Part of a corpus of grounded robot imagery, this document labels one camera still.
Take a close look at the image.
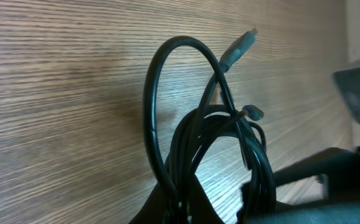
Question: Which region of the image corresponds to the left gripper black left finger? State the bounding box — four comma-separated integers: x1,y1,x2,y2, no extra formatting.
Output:
130,175,223,224

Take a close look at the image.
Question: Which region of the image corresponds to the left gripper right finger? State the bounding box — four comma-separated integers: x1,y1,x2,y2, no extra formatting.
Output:
237,146,360,224

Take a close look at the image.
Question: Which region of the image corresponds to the black USB cable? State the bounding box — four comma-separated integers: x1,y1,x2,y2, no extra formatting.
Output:
167,104,276,218
142,27,259,206

